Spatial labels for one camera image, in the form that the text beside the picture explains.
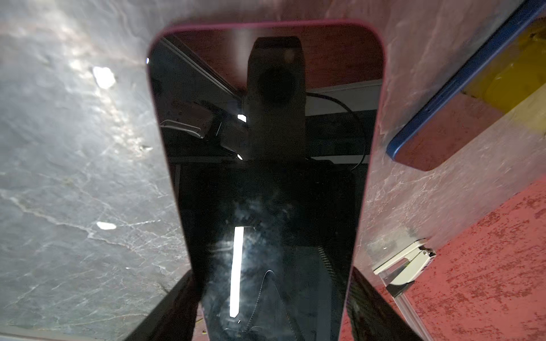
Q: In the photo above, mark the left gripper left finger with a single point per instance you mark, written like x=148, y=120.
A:
x=175, y=316

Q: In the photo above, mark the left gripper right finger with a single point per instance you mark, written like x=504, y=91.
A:
x=372, y=318

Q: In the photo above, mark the pink-edged smartphone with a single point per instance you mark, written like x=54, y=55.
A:
x=267, y=130

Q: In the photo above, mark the blue-edged smartphone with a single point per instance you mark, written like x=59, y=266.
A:
x=506, y=70

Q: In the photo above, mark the white black stapler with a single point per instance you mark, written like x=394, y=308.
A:
x=400, y=272

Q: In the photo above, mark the right aluminium corner post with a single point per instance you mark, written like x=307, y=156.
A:
x=411, y=317

